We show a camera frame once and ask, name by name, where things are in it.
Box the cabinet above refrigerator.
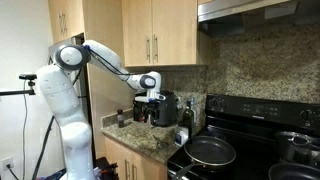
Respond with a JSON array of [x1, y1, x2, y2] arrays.
[[48, 0, 84, 43]]

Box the black air fryer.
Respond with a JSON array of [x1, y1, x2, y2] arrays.
[[151, 90, 177, 127]]

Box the black electric stove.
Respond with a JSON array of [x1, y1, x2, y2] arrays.
[[167, 94, 320, 180]]

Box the dark green glass bottle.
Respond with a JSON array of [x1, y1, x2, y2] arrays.
[[183, 101, 194, 138]]

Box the black frying pan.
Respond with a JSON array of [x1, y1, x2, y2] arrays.
[[268, 163, 320, 180], [173, 136, 236, 180]]

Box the lower wooden cabinet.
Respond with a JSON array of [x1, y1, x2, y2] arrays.
[[105, 137, 167, 180]]

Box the scissors on counter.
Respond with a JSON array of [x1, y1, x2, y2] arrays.
[[154, 136, 168, 149]]

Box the small dark spice jar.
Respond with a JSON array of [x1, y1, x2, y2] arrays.
[[117, 109, 124, 128]]

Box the clear blue-cap bottle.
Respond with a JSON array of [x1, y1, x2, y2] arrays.
[[190, 97, 197, 124]]

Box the camera on tripod arm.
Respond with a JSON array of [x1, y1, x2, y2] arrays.
[[0, 74, 37, 96]]

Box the cabinet door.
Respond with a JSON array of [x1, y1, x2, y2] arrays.
[[152, 0, 197, 66], [122, 0, 152, 67]]

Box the front black frying pan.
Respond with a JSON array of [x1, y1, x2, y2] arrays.
[[173, 136, 236, 180]]

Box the steel range hood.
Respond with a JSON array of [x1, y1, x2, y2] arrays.
[[198, 0, 320, 37]]

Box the black pot on stove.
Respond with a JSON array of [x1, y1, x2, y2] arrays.
[[275, 131, 320, 168]]

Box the wall power outlet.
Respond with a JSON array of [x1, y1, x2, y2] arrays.
[[1, 157, 14, 170]]

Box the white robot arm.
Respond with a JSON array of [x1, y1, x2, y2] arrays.
[[37, 40, 164, 180]]

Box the white salt container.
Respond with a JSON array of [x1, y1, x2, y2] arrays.
[[175, 126, 189, 147]]

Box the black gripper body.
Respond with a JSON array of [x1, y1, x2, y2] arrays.
[[133, 101, 160, 122]]

